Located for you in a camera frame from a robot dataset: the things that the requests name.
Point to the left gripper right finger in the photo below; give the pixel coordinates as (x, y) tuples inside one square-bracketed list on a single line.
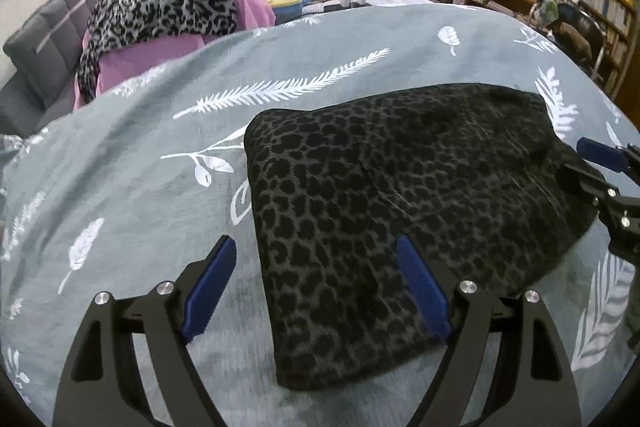
[(504, 364)]

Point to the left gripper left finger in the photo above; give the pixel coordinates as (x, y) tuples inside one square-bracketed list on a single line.
[(101, 383)]

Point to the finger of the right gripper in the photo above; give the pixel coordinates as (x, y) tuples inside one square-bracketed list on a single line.
[(614, 158)]

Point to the black leopard print pants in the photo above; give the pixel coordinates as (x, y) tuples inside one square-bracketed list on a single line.
[(410, 226)]

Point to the dark chair with clothes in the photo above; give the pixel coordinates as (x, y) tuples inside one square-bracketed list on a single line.
[(572, 30)]

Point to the grey leaf print bedspread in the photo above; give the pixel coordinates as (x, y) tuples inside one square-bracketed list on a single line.
[(128, 190)]

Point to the white power strip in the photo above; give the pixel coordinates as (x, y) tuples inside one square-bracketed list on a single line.
[(313, 7)]

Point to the dark grey quilted headboard cushion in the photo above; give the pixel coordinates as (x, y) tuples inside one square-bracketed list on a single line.
[(45, 52)]

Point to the pink cloth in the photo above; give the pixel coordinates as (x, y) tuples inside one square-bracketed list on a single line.
[(132, 61)]

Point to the yellow blue toy pot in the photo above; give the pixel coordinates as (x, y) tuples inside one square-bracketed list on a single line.
[(287, 10)]

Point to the black white leopard garment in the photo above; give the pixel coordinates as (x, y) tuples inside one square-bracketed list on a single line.
[(116, 24)]

